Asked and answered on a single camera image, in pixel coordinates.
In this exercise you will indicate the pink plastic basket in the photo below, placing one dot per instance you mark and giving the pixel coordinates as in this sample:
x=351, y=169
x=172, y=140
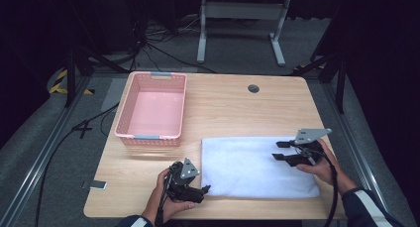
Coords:
x=155, y=111

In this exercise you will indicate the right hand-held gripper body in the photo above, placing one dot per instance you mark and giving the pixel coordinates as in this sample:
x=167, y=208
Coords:
x=308, y=156

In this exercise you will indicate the black metal stand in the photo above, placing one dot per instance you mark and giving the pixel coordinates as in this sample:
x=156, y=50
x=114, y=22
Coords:
x=340, y=85
x=70, y=78

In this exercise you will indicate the grey round table grommet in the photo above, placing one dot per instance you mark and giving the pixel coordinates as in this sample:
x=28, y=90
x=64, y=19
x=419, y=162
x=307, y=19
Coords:
x=253, y=89

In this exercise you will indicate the pale blue printed cloth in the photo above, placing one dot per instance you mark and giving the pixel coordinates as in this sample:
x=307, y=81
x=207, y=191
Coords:
x=244, y=167

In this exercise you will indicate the person's left hand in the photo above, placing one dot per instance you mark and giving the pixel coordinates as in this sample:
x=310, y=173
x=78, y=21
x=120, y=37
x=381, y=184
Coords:
x=171, y=210

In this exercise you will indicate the person's right hand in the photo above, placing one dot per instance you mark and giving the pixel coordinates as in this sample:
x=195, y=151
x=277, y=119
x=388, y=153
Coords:
x=325, y=170

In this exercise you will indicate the grey metal desk frame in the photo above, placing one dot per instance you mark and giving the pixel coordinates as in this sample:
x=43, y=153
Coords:
x=242, y=10

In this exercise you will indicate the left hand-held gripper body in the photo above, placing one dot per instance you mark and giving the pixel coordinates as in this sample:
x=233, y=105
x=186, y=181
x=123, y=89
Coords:
x=185, y=187

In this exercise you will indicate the aluminium floor rail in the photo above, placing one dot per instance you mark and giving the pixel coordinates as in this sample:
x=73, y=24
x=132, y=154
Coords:
x=356, y=154
x=36, y=167

